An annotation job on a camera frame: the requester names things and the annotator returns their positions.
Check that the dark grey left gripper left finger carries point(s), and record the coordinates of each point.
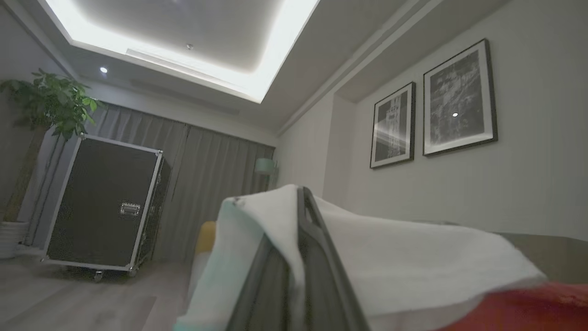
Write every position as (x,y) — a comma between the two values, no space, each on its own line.
(262,299)

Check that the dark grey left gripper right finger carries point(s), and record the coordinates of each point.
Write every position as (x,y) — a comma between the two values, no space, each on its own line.
(324,280)

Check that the plain red garment white trim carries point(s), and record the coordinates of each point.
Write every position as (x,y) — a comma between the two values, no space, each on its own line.
(413,257)

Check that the yellow sofa back cushion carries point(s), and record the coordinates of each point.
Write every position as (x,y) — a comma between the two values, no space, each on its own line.
(205,236)

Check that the grey curtain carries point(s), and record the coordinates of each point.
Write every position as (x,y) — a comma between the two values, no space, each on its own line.
(206,184)

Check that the floor lamp teal shade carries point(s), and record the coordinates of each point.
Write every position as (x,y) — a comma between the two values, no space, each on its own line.
(265,166)

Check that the framed picture with tower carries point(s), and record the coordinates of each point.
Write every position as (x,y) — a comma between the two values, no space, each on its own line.
(392,126)

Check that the black flight case on wheels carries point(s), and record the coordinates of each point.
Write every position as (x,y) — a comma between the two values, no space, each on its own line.
(101,202)

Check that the framed picture with city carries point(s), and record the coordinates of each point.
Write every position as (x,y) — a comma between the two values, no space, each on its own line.
(459,96)

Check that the wooden panel behind sofa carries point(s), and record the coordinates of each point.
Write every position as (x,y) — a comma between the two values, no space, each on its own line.
(551,257)

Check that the long ceiling air vent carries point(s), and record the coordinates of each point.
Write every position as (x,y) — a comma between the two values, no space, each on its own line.
(183,66)

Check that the green indoor tree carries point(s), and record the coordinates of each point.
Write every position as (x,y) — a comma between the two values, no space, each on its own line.
(50,101)

